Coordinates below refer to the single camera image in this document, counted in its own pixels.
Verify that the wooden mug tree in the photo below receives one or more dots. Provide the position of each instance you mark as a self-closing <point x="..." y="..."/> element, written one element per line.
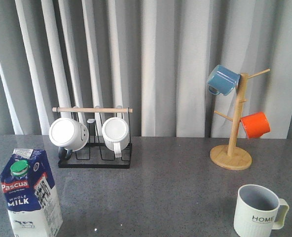
<point x="230" y="156"/>

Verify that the blue enamel mug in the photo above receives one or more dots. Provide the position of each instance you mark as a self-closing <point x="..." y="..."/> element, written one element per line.
<point x="222" y="80"/>

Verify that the black wire mug rack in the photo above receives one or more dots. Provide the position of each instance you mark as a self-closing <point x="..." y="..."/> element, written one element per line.
<point x="95" y="154"/>

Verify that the orange enamel mug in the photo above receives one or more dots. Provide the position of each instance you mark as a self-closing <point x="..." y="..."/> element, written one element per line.
<point x="255" y="125"/>

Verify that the white HOME mug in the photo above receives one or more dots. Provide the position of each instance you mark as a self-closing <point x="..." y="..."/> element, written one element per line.
<point x="258" y="211"/>

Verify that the blue white milk carton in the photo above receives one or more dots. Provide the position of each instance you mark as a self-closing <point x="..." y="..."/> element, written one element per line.
<point x="31" y="195"/>

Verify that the white ribbed mug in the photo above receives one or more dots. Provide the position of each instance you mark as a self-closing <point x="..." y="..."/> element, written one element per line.
<point x="116" y="135"/>

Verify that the grey pleated curtain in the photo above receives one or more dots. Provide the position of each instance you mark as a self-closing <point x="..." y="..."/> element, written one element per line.
<point x="153" y="56"/>

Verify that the white smiley face mug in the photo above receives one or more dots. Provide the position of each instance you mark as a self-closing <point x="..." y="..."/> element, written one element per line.
<point x="69" y="135"/>

